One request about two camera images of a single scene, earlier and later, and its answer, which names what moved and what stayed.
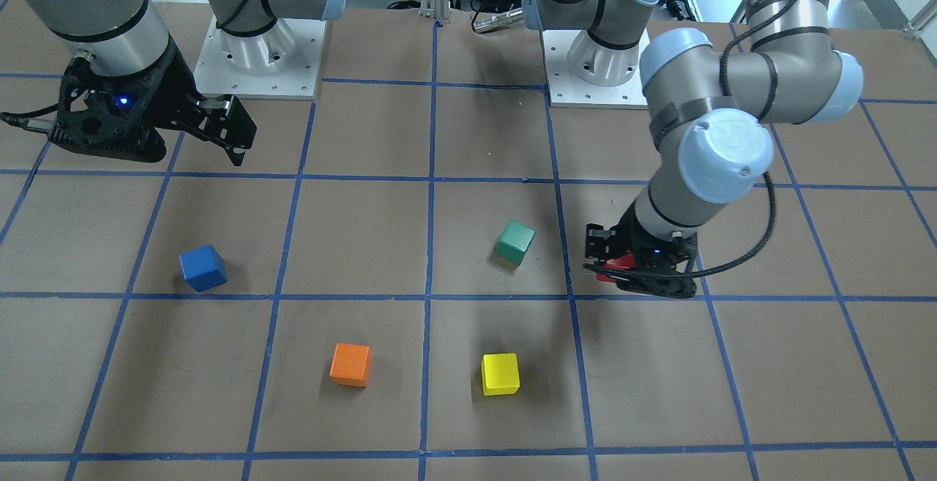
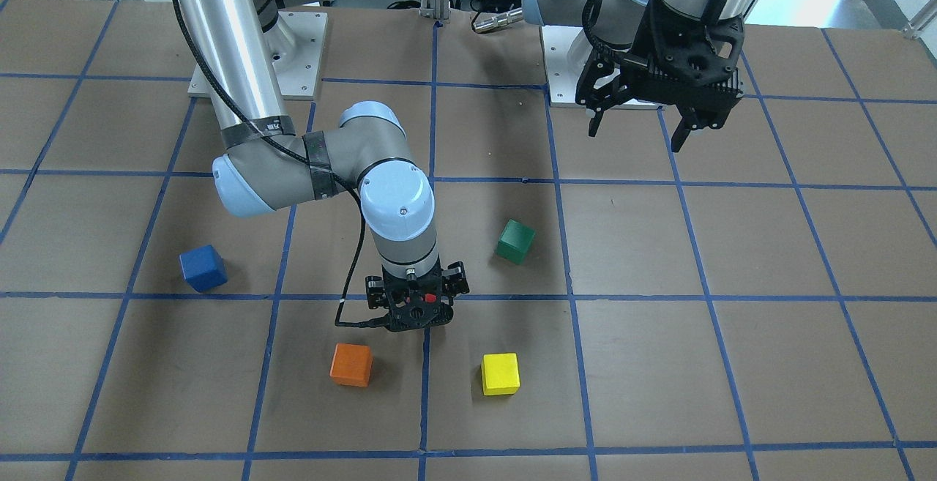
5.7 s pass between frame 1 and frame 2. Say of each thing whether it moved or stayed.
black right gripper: moved
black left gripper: moved
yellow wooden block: stayed
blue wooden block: stayed
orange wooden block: stayed
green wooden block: stayed
